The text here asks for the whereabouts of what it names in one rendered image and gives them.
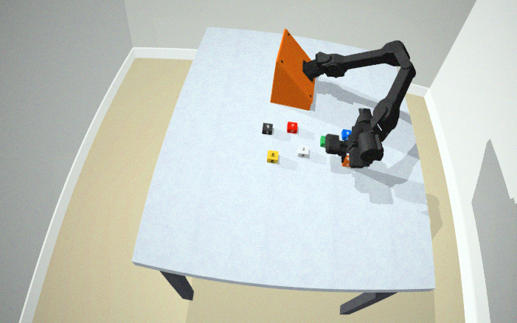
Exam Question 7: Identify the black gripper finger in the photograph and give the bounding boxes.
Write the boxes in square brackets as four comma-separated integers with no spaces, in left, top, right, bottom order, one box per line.
[337,153,347,163]

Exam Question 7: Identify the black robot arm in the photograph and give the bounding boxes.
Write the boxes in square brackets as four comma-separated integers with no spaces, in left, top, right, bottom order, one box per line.
[302,40,416,169]

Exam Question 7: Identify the blue block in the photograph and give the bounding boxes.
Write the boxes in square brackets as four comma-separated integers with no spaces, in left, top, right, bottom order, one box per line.
[341,129,352,140]

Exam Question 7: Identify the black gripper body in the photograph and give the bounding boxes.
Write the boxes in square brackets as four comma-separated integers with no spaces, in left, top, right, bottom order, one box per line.
[325,126,384,161]

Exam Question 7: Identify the yellow block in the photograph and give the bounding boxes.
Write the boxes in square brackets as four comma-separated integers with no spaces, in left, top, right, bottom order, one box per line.
[267,150,279,164]

